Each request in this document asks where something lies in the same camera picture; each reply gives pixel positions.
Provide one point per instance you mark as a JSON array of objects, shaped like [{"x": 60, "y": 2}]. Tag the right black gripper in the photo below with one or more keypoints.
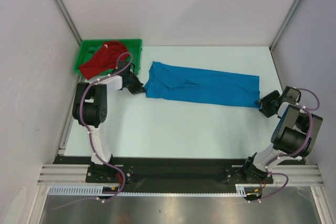
[{"x": 265, "y": 100}]

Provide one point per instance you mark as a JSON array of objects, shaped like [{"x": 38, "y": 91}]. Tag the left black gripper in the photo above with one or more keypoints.
[{"x": 138, "y": 87}]

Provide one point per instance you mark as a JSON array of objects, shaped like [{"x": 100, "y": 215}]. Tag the blue polo shirt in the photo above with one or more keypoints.
[{"x": 202, "y": 86}]

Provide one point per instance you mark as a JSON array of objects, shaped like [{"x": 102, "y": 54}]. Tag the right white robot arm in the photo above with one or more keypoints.
[{"x": 294, "y": 135}]

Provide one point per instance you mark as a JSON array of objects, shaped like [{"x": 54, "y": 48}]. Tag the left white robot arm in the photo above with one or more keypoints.
[{"x": 90, "y": 109}]

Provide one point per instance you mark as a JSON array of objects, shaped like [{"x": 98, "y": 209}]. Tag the green plastic bin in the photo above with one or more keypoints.
[{"x": 134, "y": 51}]

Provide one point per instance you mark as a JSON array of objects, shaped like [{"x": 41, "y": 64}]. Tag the red t shirt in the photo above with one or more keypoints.
[{"x": 102, "y": 58}]

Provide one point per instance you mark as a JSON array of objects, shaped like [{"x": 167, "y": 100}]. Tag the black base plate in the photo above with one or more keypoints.
[{"x": 177, "y": 175}]

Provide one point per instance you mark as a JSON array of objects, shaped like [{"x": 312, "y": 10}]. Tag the right white cable duct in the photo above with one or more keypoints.
[{"x": 253, "y": 190}]

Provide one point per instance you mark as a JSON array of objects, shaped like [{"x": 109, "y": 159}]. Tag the white cable duct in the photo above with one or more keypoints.
[
  {"x": 81, "y": 190},
  {"x": 253, "y": 190}
]

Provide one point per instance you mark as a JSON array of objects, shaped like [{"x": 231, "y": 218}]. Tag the left white cable duct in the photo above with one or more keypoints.
[{"x": 81, "y": 190}]

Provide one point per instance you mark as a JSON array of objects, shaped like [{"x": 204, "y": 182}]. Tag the front aluminium rail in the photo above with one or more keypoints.
[{"x": 299, "y": 175}]

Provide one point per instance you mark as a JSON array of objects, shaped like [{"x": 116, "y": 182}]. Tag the right aluminium frame post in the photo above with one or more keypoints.
[{"x": 284, "y": 25}]

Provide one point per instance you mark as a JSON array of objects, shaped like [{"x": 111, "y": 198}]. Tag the aluminium frame post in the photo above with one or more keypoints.
[
  {"x": 284, "y": 25},
  {"x": 68, "y": 20}
]

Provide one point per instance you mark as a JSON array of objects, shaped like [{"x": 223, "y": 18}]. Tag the left aluminium frame post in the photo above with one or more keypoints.
[{"x": 68, "y": 20}]

